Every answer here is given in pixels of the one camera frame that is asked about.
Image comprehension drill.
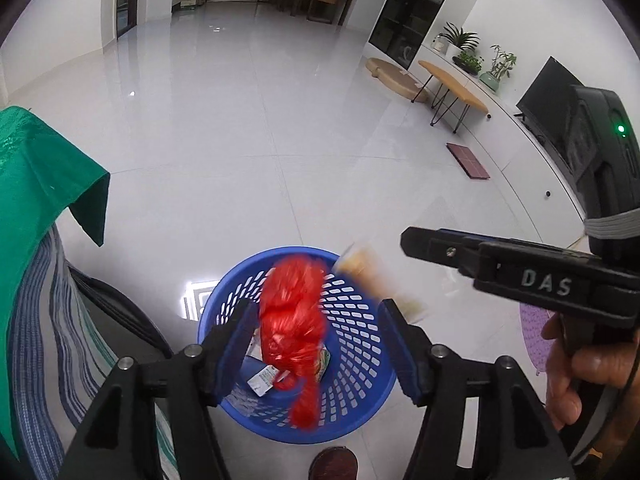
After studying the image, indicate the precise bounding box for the small leafy potted plant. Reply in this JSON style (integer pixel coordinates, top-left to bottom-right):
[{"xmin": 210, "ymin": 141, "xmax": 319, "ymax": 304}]
[{"xmin": 452, "ymin": 50, "xmax": 485, "ymax": 76}]

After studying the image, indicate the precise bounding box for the black television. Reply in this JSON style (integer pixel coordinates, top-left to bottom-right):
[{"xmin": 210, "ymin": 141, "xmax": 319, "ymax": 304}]
[{"xmin": 515, "ymin": 56, "xmax": 589, "ymax": 174}]

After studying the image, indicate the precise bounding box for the brown shoe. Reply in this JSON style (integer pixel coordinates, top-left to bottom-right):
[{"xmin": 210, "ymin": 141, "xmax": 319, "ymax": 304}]
[{"xmin": 308, "ymin": 447, "xmax": 360, "ymax": 480}]

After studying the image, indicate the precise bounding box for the wooden bench table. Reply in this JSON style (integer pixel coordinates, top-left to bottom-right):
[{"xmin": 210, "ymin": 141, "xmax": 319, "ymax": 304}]
[{"xmin": 417, "ymin": 60, "xmax": 494, "ymax": 134}]

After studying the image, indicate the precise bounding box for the bamboo plant in green pot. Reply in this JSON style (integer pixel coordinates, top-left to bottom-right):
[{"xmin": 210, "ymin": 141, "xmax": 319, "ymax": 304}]
[{"xmin": 478, "ymin": 43, "xmax": 517, "ymax": 92}]

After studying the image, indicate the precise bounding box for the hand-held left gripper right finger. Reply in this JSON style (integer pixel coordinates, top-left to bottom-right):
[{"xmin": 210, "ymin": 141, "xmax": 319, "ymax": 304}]
[{"xmin": 381, "ymin": 298, "xmax": 576, "ymax": 480}]

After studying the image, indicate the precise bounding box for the dark glass cabinet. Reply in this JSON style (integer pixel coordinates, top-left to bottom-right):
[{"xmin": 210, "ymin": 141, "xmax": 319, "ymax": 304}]
[{"xmin": 367, "ymin": 0, "xmax": 501, "ymax": 69}]

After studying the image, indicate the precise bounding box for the yellow green snack wrapper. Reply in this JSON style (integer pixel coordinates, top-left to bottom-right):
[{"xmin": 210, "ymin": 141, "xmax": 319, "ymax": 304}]
[{"xmin": 314, "ymin": 346, "xmax": 334, "ymax": 380}]

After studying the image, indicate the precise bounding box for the maroon floor mat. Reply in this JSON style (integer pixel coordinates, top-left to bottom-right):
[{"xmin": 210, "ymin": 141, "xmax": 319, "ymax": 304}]
[{"xmin": 446, "ymin": 142, "xmax": 492, "ymax": 180}]

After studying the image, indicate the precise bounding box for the round wooden stool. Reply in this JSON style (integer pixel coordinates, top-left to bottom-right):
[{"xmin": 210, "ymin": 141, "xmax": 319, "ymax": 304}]
[{"xmin": 365, "ymin": 57, "xmax": 429, "ymax": 104}]

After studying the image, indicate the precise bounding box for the blue plastic basket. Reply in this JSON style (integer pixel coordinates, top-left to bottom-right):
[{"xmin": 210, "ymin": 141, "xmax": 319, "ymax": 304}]
[{"xmin": 197, "ymin": 246, "xmax": 398, "ymax": 445}]

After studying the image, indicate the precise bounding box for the person's right hand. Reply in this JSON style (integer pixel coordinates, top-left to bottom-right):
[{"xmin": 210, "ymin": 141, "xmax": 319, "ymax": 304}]
[{"xmin": 541, "ymin": 311, "xmax": 640, "ymax": 432}]

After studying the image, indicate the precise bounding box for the green tablecloth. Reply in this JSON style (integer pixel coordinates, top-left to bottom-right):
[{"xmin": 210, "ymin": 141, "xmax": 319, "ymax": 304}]
[{"xmin": 0, "ymin": 106, "xmax": 111, "ymax": 461}]

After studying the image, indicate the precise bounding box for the clear bread wrapper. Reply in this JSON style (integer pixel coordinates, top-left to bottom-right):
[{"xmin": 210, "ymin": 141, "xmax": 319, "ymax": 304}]
[{"xmin": 334, "ymin": 241, "xmax": 428, "ymax": 323}]

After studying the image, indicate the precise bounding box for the blue striped cloth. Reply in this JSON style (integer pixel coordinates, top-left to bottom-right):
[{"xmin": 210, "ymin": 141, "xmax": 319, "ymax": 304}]
[{"xmin": 7, "ymin": 225, "xmax": 179, "ymax": 480}]

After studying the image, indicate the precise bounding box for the purple round mat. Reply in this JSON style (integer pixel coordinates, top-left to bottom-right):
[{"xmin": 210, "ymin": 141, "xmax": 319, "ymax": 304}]
[{"xmin": 519, "ymin": 304, "xmax": 557, "ymax": 377}]

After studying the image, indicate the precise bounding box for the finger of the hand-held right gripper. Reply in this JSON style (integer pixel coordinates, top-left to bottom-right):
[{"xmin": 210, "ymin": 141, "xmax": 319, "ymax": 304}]
[
  {"xmin": 400, "ymin": 226, "xmax": 482, "ymax": 282},
  {"xmin": 439, "ymin": 228, "xmax": 501, "ymax": 247}
]

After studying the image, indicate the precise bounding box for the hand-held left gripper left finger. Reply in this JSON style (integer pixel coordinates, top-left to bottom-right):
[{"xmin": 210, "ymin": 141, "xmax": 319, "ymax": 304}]
[{"xmin": 57, "ymin": 300, "xmax": 258, "ymax": 480}]

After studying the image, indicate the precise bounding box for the potted plant in white pot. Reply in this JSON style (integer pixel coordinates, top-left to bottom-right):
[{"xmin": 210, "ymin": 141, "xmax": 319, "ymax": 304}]
[{"xmin": 432, "ymin": 22, "xmax": 481, "ymax": 59}]

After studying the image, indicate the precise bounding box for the red plastic bag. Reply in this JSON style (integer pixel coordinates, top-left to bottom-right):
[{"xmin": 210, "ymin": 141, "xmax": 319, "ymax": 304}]
[{"xmin": 257, "ymin": 255, "xmax": 331, "ymax": 431}]

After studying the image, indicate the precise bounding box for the white television console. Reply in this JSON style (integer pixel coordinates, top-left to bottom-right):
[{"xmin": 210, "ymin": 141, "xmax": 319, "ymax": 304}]
[{"xmin": 415, "ymin": 42, "xmax": 592, "ymax": 222}]

